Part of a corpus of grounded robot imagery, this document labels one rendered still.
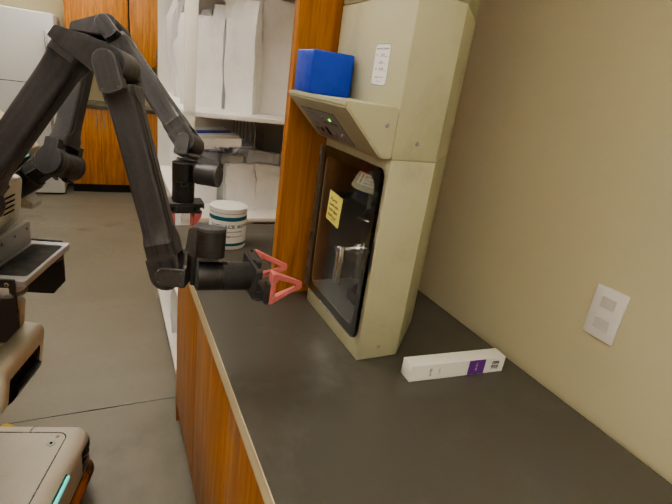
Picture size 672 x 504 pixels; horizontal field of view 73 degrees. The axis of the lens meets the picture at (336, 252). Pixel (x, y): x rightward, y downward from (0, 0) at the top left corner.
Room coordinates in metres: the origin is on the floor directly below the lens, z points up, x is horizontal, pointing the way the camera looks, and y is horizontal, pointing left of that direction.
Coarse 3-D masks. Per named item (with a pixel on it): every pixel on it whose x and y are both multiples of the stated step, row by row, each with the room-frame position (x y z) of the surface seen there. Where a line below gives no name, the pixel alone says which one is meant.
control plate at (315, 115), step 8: (312, 112) 1.09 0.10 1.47; (320, 112) 1.03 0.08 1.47; (312, 120) 1.14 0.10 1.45; (320, 120) 1.08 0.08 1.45; (328, 120) 1.02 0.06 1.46; (336, 120) 0.97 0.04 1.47; (320, 128) 1.13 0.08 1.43; (328, 128) 1.07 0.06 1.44; (336, 128) 1.01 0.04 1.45; (328, 136) 1.12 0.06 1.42; (336, 136) 1.06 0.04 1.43; (344, 136) 1.01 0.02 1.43; (352, 144) 1.00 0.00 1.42
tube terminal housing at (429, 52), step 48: (384, 0) 1.04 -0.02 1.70; (432, 0) 0.94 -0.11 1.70; (432, 48) 0.95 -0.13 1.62; (384, 96) 0.98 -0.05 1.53; (432, 96) 0.96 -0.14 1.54; (336, 144) 1.15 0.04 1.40; (432, 144) 0.97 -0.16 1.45; (384, 192) 0.93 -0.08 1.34; (432, 192) 1.03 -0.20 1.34; (384, 240) 0.93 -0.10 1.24; (384, 288) 0.94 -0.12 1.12; (384, 336) 0.96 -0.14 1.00
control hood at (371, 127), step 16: (304, 96) 1.06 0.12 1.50; (320, 96) 0.99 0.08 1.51; (304, 112) 1.15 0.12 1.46; (336, 112) 0.94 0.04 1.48; (352, 112) 0.88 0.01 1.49; (368, 112) 0.89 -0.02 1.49; (384, 112) 0.91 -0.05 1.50; (352, 128) 0.93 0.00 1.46; (368, 128) 0.90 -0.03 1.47; (384, 128) 0.91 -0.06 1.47; (368, 144) 0.91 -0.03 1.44; (384, 144) 0.91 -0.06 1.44
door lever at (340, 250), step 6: (342, 246) 0.94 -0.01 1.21; (354, 246) 0.97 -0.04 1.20; (336, 252) 0.94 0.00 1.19; (342, 252) 0.94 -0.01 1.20; (336, 258) 0.94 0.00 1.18; (342, 258) 0.94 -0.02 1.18; (336, 264) 0.94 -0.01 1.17; (342, 264) 0.94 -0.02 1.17; (336, 270) 0.94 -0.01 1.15; (336, 276) 0.94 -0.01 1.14; (336, 282) 0.94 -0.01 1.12
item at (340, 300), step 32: (352, 160) 1.04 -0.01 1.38; (320, 192) 1.18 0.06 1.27; (352, 192) 1.02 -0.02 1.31; (320, 224) 1.15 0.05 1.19; (352, 224) 1.00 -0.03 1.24; (320, 256) 1.13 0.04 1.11; (352, 256) 0.98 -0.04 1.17; (320, 288) 1.11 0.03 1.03; (352, 288) 0.96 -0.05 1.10; (352, 320) 0.94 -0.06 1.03
